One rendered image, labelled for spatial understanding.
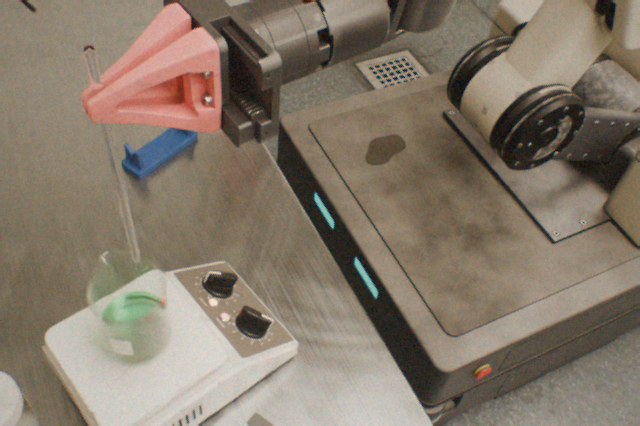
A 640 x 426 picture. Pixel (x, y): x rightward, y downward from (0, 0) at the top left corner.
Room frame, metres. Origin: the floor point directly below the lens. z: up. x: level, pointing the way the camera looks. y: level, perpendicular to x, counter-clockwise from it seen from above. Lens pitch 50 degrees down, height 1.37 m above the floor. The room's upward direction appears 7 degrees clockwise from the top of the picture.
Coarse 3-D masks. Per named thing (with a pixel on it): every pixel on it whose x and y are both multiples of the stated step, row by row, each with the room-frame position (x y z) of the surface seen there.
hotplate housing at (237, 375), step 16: (192, 304) 0.32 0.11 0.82; (208, 320) 0.31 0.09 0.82; (48, 352) 0.26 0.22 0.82; (272, 352) 0.29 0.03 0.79; (288, 352) 0.30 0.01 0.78; (224, 368) 0.26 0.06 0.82; (240, 368) 0.26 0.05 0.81; (256, 368) 0.28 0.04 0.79; (272, 368) 0.29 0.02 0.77; (64, 384) 0.23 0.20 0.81; (208, 384) 0.24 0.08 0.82; (224, 384) 0.25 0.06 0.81; (240, 384) 0.26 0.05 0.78; (80, 400) 0.22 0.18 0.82; (176, 400) 0.23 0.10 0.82; (192, 400) 0.23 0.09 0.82; (208, 400) 0.24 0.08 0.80; (224, 400) 0.25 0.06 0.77; (160, 416) 0.21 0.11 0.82; (176, 416) 0.22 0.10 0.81; (192, 416) 0.23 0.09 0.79; (208, 416) 0.24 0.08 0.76
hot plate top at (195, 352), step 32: (64, 320) 0.28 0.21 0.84; (192, 320) 0.29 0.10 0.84; (64, 352) 0.25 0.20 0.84; (96, 352) 0.25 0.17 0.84; (192, 352) 0.26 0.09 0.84; (224, 352) 0.27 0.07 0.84; (96, 384) 0.22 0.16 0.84; (128, 384) 0.23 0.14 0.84; (160, 384) 0.23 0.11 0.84; (192, 384) 0.23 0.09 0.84; (96, 416) 0.20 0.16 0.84; (128, 416) 0.20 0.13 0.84
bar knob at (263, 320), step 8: (240, 312) 0.32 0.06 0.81; (248, 312) 0.32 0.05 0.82; (256, 312) 0.32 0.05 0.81; (240, 320) 0.32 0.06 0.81; (248, 320) 0.32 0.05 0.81; (256, 320) 0.32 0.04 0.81; (264, 320) 0.32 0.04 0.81; (272, 320) 0.32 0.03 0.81; (240, 328) 0.31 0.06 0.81; (248, 328) 0.31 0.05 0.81; (256, 328) 0.31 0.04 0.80; (264, 328) 0.31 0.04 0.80; (248, 336) 0.30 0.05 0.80; (256, 336) 0.30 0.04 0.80
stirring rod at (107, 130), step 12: (84, 48) 0.28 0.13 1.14; (96, 60) 0.28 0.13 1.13; (96, 72) 0.28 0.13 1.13; (96, 84) 0.28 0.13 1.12; (108, 132) 0.28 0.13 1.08; (108, 144) 0.28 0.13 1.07; (108, 156) 0.28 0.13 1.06; (120, 168) 0.28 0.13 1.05; (120, 180) 0.28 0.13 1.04; (120, 192) 0.28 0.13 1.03; (120, 204) 0.28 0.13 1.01; (132, 228) 0.28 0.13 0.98; (132, 240) 0.28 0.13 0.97; (132, 252) 0.28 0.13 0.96
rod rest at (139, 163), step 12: (168, 132) 0.60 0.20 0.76; (180, 132) 0.60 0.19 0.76; (192, 132) 0.61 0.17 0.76; (156, 144) 0.58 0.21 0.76; (168, 144) 0.58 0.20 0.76; (180, 144) 0.58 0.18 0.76; (132, 156) 0.54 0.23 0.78; (144, 156) 0.55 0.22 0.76; (156, 156) 0.56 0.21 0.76; (168, 156) 0.56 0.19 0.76; (132, 168) 0.53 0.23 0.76; (144, 168) 0.54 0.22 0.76
